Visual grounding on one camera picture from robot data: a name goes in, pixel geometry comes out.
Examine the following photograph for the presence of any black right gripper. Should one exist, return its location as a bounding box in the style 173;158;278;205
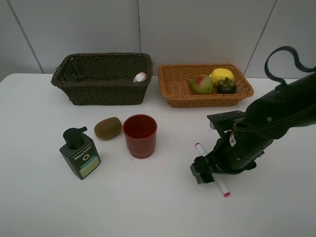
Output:
190;129;274;185

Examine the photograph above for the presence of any white pink marker pen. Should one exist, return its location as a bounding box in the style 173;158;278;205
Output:
195;143;231;198

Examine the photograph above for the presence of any green red pear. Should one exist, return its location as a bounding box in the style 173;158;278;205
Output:
189;75;213;95

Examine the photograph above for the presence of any dark purple mangosteen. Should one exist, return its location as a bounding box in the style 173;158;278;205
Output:
217;77;237;94

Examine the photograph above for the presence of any yellow lemon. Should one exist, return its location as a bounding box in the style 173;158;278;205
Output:
209;68;235;86

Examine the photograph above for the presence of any pink bottle white cap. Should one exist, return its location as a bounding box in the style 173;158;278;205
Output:
133;72;147;83

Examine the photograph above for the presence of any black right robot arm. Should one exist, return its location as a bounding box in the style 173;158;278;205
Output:
190;74;316;184

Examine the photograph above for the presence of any red plastic cup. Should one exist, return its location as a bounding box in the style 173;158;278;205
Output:
122;114;158;159

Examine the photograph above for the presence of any orange wicker basket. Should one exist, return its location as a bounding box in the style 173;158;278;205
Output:
158;63;254;108

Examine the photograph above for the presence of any brown kiwi fruit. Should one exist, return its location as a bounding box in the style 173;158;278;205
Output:
94;117;122;140

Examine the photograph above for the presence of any dark green pump bottle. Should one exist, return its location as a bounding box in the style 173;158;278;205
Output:
59;127;101;180

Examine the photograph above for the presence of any dark brown wicker basket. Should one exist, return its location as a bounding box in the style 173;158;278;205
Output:
51;53;153;106

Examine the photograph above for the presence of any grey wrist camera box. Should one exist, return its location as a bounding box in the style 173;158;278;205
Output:
207;110;245;131

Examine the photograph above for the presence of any black camera cable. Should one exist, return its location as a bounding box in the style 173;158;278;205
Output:
264;45;316;87

